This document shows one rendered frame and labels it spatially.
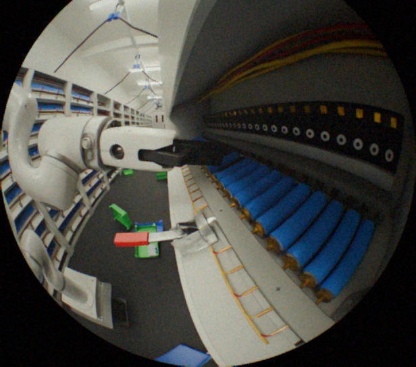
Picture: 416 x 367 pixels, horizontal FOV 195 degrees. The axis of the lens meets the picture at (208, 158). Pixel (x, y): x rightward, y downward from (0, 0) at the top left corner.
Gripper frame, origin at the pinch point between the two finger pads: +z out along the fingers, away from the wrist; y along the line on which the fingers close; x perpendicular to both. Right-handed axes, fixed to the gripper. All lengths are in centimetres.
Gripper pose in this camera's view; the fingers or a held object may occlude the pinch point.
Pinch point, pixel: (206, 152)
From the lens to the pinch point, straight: 20.1
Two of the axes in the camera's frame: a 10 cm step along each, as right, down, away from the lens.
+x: -1.6, 9.6, 2.4
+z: 9.4, 0.7, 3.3
